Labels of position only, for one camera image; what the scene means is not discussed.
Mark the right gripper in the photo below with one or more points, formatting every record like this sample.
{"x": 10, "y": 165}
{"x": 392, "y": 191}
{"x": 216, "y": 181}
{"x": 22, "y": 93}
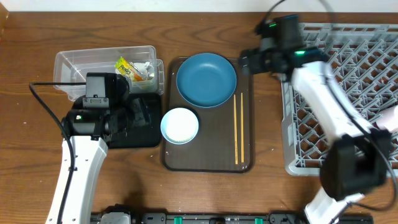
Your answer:
{"x": 252, "y": 56}

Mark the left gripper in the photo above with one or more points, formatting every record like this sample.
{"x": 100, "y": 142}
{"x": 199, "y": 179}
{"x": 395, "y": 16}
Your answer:
{"x": 143, "y": 114}

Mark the yellow snack wrapper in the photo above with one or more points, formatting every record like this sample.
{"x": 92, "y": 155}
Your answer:
{"x": 129, "y": 70}

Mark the pink cup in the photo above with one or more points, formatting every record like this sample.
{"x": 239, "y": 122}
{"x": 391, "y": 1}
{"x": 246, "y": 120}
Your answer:
{"x": 388, "y": 119}

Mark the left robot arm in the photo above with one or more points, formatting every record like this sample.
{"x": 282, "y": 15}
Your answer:
{"x": 82, "y": 160}

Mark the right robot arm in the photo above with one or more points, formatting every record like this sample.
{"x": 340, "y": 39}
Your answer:
{"x": 356, "y": 162}

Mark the clear plastic waste bin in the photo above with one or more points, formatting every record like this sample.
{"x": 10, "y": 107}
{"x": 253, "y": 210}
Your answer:
{"x": 72, "y": 66}

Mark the grey dishwasher rack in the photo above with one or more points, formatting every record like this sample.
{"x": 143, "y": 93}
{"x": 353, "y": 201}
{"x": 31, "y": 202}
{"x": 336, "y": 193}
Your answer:
{"x": 364, "y": 61}

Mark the black tray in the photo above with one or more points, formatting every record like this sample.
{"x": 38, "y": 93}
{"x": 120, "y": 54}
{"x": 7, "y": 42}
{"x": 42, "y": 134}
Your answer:
{"x": 106, "y": 124}

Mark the light blue rice bowl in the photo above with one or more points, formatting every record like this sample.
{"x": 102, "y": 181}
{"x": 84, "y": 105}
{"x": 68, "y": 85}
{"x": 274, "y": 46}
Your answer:
{"x": 179, "y": 126}

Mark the left wooden chopstick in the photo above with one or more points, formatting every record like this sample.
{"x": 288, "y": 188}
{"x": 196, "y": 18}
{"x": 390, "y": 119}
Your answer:
{"x": 235, "y": 131}

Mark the wooden chopstick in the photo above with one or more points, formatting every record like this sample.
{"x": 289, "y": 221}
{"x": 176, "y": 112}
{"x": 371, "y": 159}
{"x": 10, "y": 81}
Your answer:
{"x": 242, "y": 127}
{"x": 235, "y": 131}

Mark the dark blue bowl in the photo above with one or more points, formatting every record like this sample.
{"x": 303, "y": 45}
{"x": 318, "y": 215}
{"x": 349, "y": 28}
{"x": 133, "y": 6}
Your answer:
{"x": 206, "y": 80}

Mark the brown serving tray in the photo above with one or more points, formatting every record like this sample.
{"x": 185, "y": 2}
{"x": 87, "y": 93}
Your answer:
{"x": 212, "y": 149}

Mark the right wooden chopstick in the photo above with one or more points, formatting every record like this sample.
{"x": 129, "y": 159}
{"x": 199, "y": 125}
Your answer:
{"x": 242, "y": 127}

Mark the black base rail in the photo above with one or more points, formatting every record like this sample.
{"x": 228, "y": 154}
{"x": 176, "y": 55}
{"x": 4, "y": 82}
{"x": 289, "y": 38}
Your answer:
{"x": 123, "y": 214}

